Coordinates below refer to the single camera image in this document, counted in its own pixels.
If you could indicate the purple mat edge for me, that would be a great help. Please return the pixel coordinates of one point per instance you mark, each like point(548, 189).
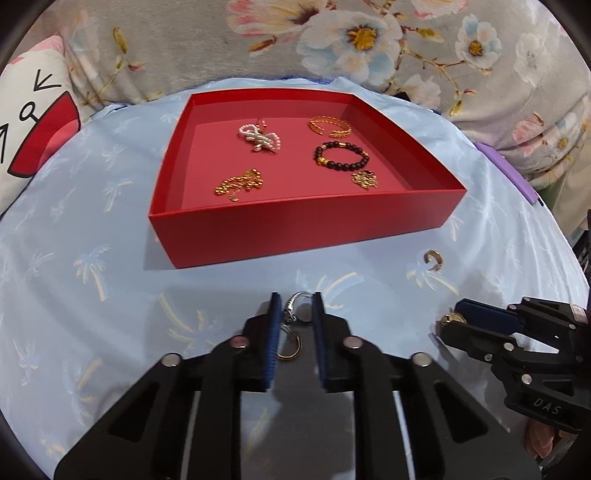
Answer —
point(511, 173)

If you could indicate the right human hand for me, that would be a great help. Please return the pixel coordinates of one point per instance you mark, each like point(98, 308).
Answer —
point(539, 439)

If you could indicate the light blue palm-print sheet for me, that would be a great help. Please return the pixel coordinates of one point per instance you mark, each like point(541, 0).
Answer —
point(90, 301)

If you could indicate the grey floral blanket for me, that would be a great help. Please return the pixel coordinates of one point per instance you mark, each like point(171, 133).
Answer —
point(505, 72)

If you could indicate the small gold ear cuff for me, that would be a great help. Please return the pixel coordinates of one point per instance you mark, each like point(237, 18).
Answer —
point(434, 260)

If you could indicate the red cardboard box tray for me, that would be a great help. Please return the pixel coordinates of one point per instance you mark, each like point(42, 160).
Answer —
point(239, 178)

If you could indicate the gold wrist watch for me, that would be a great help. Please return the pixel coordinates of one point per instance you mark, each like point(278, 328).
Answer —
point(452, 317)

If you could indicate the gold cuff bangle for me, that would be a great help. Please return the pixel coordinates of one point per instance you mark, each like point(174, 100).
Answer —
point(331, 127)

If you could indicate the white pink cat pillow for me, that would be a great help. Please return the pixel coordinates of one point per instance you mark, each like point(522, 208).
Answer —
point(38, 114)

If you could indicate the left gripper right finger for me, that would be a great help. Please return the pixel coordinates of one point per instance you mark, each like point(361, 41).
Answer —
point(411, 418)

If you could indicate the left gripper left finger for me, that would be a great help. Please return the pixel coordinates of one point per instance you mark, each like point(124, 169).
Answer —
point(181, 419)

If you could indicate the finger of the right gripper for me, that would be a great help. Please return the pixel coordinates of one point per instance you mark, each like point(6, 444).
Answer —
point(530, 315)
point(477, 343)

